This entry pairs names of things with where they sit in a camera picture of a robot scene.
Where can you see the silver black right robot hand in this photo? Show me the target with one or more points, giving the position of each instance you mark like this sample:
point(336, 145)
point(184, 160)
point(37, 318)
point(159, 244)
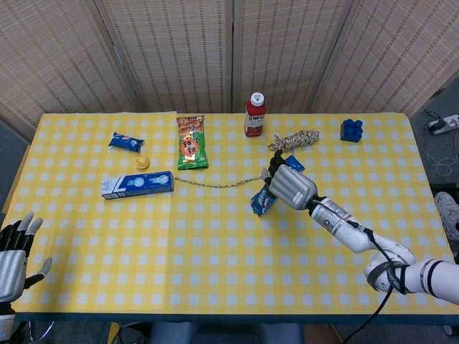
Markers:
point(290, 186)

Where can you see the yellow small cap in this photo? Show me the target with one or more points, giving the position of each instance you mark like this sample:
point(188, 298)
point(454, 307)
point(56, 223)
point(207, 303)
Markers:
point(142, 163)

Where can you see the white power strip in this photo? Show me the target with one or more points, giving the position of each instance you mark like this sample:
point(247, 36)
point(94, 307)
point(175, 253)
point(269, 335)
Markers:
point(444, 123)

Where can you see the blue white toothpaste box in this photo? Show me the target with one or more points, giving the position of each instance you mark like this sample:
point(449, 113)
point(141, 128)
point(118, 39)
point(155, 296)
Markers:
point(143, 182)

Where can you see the yellow white checked tablecloth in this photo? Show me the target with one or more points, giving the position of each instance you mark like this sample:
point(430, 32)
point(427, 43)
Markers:
point(107, 251)

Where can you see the red juice bottle white cap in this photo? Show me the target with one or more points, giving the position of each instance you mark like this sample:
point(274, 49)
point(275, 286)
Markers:
point(254, 122)

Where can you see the green orange snack bag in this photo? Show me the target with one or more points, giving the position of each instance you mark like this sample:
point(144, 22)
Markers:
point(191, 150)

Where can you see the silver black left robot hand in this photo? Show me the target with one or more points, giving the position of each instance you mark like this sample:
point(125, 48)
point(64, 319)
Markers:
point(10, 265)

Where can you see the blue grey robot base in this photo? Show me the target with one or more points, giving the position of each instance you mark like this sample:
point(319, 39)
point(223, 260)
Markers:
point(222, 333)

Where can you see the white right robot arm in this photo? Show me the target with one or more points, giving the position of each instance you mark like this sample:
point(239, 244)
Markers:
point(358, 236)

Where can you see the woven folding screen panel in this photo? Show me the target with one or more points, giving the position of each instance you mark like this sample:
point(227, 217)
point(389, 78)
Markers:
point(394, 53)
point(287, 53)
point(54, 53)
point(168, 53)

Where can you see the small blue cookie packet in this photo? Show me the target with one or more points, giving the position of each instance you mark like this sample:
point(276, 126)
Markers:
point(123, 140)

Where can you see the grey sneaker shoe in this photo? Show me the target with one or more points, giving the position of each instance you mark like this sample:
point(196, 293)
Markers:
point(448, 215)

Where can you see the blue pink Oreo cookie box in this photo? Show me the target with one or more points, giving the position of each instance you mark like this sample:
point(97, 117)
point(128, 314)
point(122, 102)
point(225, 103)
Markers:
point(261, 202)

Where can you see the blue plastic building block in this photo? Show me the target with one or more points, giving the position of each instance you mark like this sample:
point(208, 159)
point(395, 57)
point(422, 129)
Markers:
point(350, 132)

